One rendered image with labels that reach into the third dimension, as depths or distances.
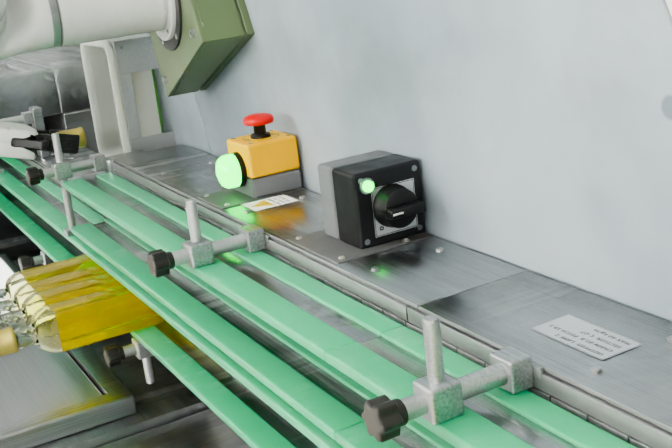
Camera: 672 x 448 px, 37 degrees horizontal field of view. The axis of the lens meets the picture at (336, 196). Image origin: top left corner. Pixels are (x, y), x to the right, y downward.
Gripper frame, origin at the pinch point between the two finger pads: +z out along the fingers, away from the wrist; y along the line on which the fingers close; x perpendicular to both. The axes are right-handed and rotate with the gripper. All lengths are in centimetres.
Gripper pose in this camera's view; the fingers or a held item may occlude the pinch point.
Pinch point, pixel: (63, 141)
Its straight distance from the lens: 178.0
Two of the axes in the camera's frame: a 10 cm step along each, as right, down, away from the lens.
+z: 8.6, 0.4, 5.1
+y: 4.9, 2.0, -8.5
